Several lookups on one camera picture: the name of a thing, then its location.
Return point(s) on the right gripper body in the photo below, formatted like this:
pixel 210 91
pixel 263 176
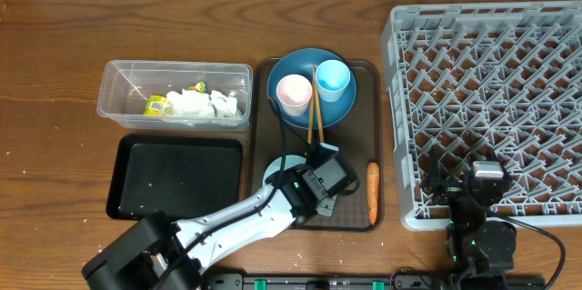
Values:
pixel 453 189

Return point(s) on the pink cup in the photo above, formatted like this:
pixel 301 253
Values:
pixel 294 92

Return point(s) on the crumpled white paper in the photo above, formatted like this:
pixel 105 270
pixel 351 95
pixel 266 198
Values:
pixel 203 105

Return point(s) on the light blue bowl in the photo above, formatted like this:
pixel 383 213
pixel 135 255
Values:
pixel 291 161

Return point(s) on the grey dishwasher rack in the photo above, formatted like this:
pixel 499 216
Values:
pixel 467 77

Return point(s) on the dark blue plate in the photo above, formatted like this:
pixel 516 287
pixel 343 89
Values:
pixel 299 63

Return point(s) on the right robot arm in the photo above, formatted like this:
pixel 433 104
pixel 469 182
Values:
pixel 482 249

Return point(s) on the light blue cup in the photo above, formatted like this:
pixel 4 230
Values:
pixel 332 79

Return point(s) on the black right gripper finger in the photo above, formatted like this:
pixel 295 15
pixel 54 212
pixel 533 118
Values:
pixel 433 176
pixel 492 156

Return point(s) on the black waste tray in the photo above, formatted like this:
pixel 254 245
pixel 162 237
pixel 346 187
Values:
pixel 184 177

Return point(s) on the brown serving tray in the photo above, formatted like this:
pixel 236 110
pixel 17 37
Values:
pixel 357 135

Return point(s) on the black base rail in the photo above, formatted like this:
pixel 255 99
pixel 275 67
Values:
pixel 399 280

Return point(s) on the clear plastic bin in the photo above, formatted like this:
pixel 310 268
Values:
pixel 128 84

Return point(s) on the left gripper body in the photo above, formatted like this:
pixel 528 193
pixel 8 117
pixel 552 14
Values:
pixel 328 210

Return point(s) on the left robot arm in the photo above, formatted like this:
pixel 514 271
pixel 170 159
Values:
pixel 156 253

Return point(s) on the yellow green wrapper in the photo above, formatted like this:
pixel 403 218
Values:
pixel 157 105

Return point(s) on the orange carrot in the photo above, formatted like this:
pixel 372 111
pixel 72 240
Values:
pixel 372 190

